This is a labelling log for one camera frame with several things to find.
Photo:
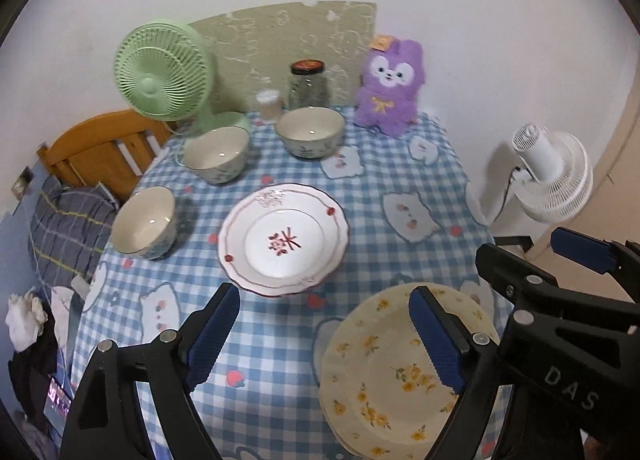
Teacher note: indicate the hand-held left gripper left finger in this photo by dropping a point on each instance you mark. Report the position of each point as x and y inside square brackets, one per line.
[212, 335]

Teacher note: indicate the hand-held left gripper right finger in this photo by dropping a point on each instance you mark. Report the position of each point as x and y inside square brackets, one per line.
[440, 340]

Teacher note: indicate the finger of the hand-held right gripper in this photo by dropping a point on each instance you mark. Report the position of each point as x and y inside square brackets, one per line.
[585, 250]
[510, 270]

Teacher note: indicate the yellow floral plate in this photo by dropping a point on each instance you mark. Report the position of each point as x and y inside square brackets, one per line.
[339, 435]
[385, 375]

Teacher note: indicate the white plate red pattern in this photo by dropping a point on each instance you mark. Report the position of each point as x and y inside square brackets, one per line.
[285, 245]

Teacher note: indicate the floral ceramic bowl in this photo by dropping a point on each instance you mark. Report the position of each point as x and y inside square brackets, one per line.
[310, 132]
[142, 225]
[215, 152]

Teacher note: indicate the blue checkered tablecloth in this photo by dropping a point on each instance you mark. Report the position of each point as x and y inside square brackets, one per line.
[200, 265]

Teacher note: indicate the white standing fan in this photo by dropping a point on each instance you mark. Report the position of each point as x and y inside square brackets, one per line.
[560, 180]

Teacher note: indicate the lit phone screen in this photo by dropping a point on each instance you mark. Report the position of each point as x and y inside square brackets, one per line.
[56, 400]

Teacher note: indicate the grey plaid pillow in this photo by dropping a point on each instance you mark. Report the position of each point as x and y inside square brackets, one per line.
[65, 225]

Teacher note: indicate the black clothing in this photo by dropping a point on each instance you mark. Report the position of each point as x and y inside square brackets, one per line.
[30, 375]

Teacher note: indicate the white crumpled cloth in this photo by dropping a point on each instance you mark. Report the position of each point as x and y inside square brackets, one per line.
[25, 325]

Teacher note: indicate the purple plush rabbit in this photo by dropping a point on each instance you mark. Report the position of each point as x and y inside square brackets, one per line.
[387, 100]

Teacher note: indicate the wooden headboard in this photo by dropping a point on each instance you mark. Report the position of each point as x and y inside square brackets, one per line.
[90, 140]

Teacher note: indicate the cotton swab container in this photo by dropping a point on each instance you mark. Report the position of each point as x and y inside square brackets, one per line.
[270, 105]

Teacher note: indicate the glass jar dark lid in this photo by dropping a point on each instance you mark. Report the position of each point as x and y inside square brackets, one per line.
[307, 90]

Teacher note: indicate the green desk fan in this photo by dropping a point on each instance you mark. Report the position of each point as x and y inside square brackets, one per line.
[155, 75]

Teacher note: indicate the green cartoon print placemat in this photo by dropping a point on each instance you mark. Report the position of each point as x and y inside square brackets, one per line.
[260, 40]

